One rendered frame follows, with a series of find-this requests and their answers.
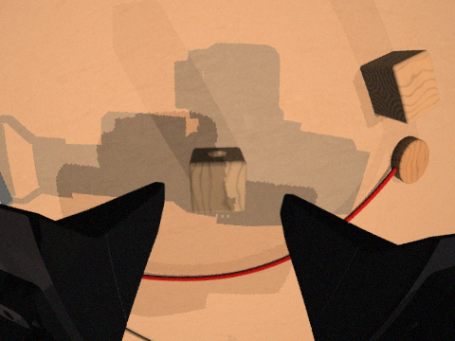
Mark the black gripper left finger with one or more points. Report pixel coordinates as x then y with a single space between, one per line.
89 265

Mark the round wooden button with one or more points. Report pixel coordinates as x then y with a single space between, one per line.
410 159

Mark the brown wooden block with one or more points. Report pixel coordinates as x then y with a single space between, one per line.
402 84
218 180

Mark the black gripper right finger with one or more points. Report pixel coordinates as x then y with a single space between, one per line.
353 283

